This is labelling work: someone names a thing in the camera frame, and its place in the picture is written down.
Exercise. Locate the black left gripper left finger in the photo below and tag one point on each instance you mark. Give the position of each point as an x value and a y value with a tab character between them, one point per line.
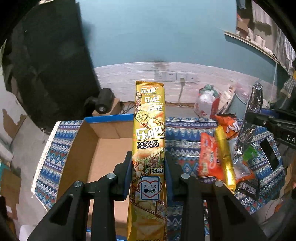
67	219

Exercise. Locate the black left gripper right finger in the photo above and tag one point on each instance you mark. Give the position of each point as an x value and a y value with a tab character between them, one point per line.
228	219

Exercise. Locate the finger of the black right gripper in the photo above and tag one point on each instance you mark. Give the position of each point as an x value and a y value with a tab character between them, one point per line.
283	130

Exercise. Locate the green snack bag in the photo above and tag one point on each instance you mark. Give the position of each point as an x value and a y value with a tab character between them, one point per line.
249	154

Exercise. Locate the golden yellow biscuit pack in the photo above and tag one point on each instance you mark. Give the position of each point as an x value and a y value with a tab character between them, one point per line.
225	158

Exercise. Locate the orange silver chip bag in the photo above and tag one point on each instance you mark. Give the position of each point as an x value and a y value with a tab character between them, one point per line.
246	132

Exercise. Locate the long yellow snack pack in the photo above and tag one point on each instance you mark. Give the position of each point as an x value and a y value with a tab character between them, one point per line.
149	150

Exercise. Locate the black smartphone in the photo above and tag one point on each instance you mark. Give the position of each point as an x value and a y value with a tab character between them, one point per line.
270	154

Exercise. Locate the black white snack pack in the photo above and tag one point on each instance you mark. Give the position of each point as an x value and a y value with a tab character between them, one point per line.
249	188

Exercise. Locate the light blue waste bin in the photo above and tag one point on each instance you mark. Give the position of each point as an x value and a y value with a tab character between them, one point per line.
238	105

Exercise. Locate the orange cheese snack bag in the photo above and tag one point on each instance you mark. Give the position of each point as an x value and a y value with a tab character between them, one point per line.
229	123

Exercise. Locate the orange red snack bag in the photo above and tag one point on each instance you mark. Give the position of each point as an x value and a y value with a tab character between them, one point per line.
208	161

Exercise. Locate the white red paper box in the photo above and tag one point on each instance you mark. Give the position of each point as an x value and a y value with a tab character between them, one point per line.
226	97

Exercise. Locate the red white shopping bag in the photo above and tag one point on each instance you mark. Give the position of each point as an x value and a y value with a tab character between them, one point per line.
207	102

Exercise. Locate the blue cardboard box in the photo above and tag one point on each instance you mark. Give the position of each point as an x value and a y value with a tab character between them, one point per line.
99	144

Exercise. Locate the blue patterned tablecloth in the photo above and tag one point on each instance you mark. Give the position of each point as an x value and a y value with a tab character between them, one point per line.
182	142

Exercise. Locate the black cloth backdrop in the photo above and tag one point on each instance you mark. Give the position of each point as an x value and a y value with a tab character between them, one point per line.
47	65

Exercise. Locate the white wall shelf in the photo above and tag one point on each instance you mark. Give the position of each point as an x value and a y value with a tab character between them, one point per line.
254	44

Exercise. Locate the black camera lamp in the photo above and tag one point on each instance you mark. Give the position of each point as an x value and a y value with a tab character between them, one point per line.
101	104

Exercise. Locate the white wall sockets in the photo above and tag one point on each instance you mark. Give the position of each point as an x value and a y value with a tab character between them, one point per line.
172	76

